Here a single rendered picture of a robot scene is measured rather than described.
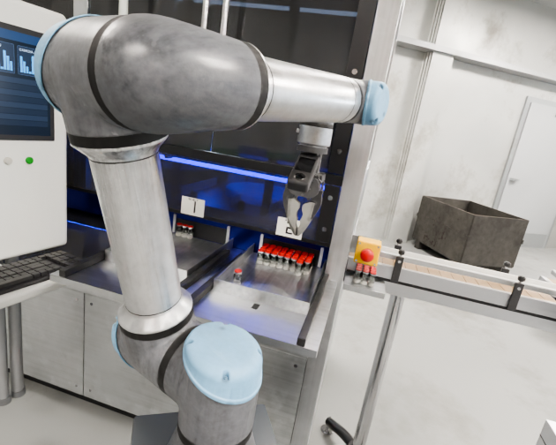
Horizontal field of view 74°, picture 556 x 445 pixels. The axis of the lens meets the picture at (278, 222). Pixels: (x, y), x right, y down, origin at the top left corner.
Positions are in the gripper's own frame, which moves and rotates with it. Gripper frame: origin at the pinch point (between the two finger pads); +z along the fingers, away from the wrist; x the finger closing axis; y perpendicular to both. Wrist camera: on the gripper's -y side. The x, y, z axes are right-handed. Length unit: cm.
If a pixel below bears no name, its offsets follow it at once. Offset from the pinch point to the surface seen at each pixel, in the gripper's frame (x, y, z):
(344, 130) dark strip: -4.0, 28.0, -24.6
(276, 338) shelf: -1.7, -11.9, 21.6
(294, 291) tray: -0.1, 12.6, 21.4
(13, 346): 98, 9, 69
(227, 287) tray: 16.0, 1.4, 19.6
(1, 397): 98, 4, 88
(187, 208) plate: 43, 27, 9
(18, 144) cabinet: 87, 5, -6
